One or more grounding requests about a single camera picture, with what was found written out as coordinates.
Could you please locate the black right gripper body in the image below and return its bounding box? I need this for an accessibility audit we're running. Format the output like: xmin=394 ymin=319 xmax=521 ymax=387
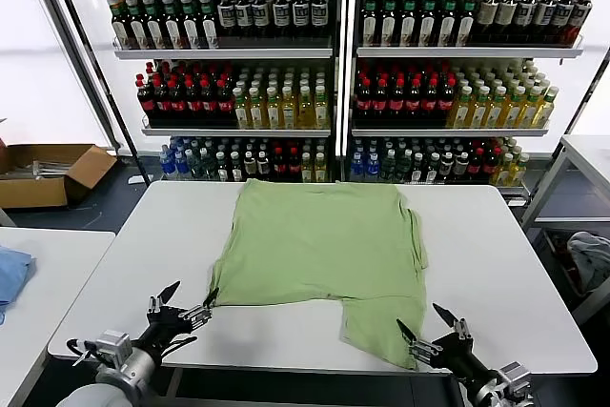
xmin=431 ymin=334 xmax=497 ymax=384

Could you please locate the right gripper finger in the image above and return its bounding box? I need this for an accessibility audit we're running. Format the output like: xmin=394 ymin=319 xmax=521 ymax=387
xmin=396 ymin=318 xmax=439 ymax=364
xmin=432 ymin=302 xmax=473 ymax=339

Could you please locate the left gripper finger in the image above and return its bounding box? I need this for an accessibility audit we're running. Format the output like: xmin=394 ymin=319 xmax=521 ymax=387
xmin=147 ymin=280 xmax=181 ymax=315
xmin=179 ymin=288 xmax=220 ymax=330

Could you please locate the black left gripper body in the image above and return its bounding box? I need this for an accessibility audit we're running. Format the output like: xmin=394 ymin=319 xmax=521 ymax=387
xmin=140 ymin=304 xmax=196 ymax=356

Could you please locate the light green t-shirt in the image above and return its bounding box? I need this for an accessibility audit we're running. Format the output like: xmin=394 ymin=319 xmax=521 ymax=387
xmin=209 ymin=177 xmax=433 ymax=371

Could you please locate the grey crumpled cloth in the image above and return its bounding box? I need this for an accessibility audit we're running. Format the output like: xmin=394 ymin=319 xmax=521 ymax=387
xmin=566 ymin=231 xmax=610 ymax=294

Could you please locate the blue folded cloth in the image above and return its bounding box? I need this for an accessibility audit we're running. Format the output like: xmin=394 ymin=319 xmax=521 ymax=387
xmin=0 ymin=245 xmax=37 ymax=327

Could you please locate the cola bottle red cap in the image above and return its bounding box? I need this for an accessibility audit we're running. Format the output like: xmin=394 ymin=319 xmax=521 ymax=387
xmin=272 ymin=140 xmax=287 ymax=182
xmin=287 ymin=140 xmax=302 ymax=182
xmin=483 ymin=147 xmax=499 ymax=184
xmin=388 ymin=76 xmax=407 ymax=125
xmin=152 ymin=75 xmax=172 ymax=126
xmin=169 ymin=75 xmax=187 ymax=127
xmin=356 ymin=76 xmax=375 ymax=125
xmin=199 ymin=76 xmax=218 ymax=127
xmin=184 ymin=76 xmax=202 ymax=127
xmin=136 ymin=73 xmax=156 ymax=125
xmin=372 ymin=76 xmax=391 ymax=125
xmin=421 ymin=76 xmax=440 ymax=125
xmin=468 ymin=147 xmax=484 ymax=183
xmin=404 ymin=76 xmax=424 ymax=125
xmin=215 ymin=76 xmax=234 ymax=127
xmin=437 ymin=76 xmax=457 ymax=125

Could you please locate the brown cardboard box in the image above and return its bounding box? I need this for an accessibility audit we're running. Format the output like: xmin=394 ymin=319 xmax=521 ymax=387
xmin=0 ymin=142 xmax=119 ymax=211

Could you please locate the metal parts bundle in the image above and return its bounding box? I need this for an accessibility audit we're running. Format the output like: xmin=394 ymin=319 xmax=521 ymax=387
xmin=4 ymin=158 xmax=66 ymax=182

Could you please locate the grey metal shelf unit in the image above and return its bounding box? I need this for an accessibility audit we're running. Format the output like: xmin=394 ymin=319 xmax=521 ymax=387
xmin=80 ymin=0 xmax=344 ymax=184
xmin=350 ymin=0 xmax=586 ymax=198

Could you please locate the dark tea bottle green cap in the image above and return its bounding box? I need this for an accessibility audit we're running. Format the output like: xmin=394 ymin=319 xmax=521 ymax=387
xmin=398 ymin=0 xmax=419 ymax=48
xmin=179 ymin=0 xmax=201 ymax=50
xmin=198 ymin=0 xmax=220 ymax=50
xmin=110 ymin=0 xmax=131 ymax=50
xmin=161 ymin=0 xmax=183 ymax=50
xmin=437 ymin=0 xmax=458 ymax=48
xmin=144 ymin=0 xmax=166 ymax=50
xmin=360 ymin=0 xmax=380 ymax=48
xmin=127 ymin=0 xmax=148 ymax=50
xmin=417 ymin=0 xmax=438 ymax=48
xmin=456 ymin=0 xmax=478 ymax=48
xmin=379 ymin=0 xmax=399 ymax=48

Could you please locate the dark bottle blue white label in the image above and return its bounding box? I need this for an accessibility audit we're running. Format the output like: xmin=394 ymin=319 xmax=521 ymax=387
xmin=234 ymin=0 xmax=254 ymax=39
xmin=551 ymin=0 xmax=576 ymax=44
xmin=251 ymin=0 xmax=271 ymax=39
xmin=272 ymin=0 xmax=292 ymax=39
xmin=513 ymin=0 xmax=536 ymax=44
xmin=291 ymin=0 xmax=311 ymax=39
xmin=310 ymin=0 xmax=330 ymax=39
xmin=532 ymin=0 xmax=557 ymax=44
xmin=217 ymin=0 xmax=238 ymax=39

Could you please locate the dark bottle beige label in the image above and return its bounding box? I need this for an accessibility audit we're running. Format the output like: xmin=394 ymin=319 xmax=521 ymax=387
xmin=495 ymin=0 xmax=519 ymax=44
xmin=476 ymin=0 xmax=499 ymax=44

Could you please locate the reddish drink bottle white cap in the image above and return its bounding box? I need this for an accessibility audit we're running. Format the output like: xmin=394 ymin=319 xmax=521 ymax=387
xmin=569 ymin=0 xmax=595 ymax=45

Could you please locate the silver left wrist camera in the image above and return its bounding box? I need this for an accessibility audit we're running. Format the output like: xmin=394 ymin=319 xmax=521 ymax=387
xmin=94 ymin=329 xmax=132 ymax=365

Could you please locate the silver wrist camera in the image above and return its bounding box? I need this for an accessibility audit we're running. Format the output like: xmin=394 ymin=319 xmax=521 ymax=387
xmin=498 ymin=362 xmax=533 ymax=397
xmin=94 ymin=329 xmax=132 ymax=365

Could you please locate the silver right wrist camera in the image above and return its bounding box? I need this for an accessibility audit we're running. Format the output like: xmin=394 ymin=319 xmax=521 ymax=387
xmin=498 ymin=362 xmax=533 ymax=397

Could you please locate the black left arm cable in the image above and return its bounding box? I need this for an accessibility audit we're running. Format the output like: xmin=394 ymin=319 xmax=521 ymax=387
xmin=65 ymin=337 xmax=104 ymax=368

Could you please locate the black slanted post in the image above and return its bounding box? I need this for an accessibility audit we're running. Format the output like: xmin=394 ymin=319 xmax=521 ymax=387
xmin=43 ymin=0 xmax=143 ymax=173

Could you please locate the white table grey frame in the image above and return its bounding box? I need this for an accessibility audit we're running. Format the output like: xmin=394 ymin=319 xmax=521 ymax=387
xmin=521 ymin=133 xmax=610 ymax=327

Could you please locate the grey slanted post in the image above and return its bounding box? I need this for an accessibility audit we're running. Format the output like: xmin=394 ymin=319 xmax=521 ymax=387
xmin=551 ymin=47 xmax=610 ymax=161

